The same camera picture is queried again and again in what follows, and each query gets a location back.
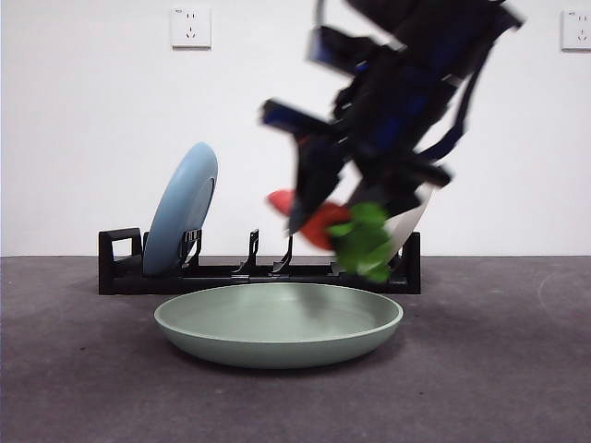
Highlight black plate rack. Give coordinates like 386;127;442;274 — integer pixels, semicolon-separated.
97;227;422;296

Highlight orange carrot with green leaves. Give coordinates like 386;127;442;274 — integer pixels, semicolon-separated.
266;187;393;283

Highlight green plate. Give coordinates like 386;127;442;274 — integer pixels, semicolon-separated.
153;281;404;370

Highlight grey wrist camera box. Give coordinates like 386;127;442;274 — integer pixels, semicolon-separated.
307;25;407;76

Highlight white wall socket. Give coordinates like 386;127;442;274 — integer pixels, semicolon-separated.
561;9;591;52
171;6;212;51

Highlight blue plate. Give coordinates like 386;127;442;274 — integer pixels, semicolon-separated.
141;141;220;277

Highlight beige plate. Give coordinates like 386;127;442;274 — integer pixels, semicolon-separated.
386;184;436;274

